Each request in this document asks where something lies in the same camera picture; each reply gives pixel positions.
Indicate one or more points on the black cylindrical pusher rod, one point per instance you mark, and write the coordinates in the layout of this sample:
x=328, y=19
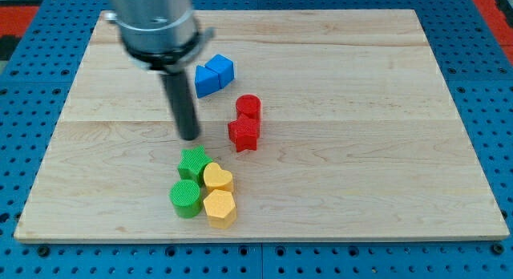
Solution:
x=180, y=101

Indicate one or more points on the red cylinder block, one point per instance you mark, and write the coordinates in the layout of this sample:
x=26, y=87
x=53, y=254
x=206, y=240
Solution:
x=248, y=105

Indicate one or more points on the light wooden board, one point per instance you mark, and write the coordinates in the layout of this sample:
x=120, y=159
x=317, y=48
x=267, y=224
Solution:
x=360, y=140

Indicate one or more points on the yellow hexagon block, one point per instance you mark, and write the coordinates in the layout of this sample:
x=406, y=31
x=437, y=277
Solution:
x=220, y=208

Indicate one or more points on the blue triangle block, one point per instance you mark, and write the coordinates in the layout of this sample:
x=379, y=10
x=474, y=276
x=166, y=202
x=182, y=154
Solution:
x=206, y=81

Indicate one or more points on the green cylinder block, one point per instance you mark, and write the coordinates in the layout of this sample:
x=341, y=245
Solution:
x=185, y=196

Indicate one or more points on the yellow heart block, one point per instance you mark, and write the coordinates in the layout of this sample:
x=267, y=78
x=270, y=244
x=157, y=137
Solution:
x=216, y=178

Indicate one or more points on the green star block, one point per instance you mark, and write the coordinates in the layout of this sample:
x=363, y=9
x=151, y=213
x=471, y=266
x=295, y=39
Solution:
x=192, y=164

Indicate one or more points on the red star block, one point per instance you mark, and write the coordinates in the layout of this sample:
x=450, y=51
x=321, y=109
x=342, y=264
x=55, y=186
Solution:
x=244, y=132

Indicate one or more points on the blue cube block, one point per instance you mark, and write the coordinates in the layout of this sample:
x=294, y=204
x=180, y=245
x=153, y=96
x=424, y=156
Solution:
x=224, y=67

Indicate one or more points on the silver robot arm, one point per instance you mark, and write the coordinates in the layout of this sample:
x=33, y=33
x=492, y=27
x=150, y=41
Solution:
x=165, y=36

